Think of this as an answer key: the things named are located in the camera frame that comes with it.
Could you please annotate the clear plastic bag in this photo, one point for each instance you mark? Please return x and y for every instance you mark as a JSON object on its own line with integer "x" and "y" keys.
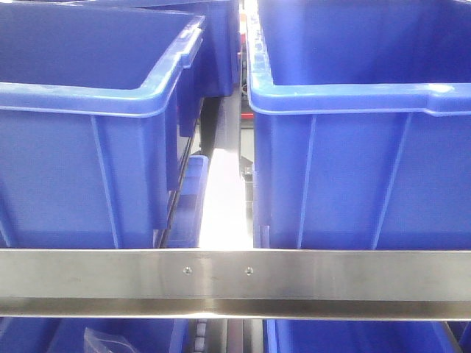
{"x": 96, "y": 341}

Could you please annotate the blue bin upper right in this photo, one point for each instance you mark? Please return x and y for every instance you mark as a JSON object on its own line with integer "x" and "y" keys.
{"x": 362, "y": 124}

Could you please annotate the blue bin upper left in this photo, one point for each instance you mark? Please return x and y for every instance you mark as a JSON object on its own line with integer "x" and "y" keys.
{"x": 93, "y": 104}

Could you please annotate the blue bin lower left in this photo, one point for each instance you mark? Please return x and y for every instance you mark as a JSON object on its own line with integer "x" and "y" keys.
{"x": 66, "y": 334}

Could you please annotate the blue bin lower right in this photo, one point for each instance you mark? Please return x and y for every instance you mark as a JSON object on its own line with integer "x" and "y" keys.
{"x": 281, "y": 335}

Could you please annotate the steel shelf front rail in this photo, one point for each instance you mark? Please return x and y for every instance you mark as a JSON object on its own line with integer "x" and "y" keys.
{"x": 258, "y": 283}

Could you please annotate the blue bin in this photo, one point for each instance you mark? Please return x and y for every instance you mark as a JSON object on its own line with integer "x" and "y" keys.
{"x": 281, "y": 335}
{"x": 93, "y": 104}
{"x": 66, "y": 334}
{"x": 362, "y": 124}

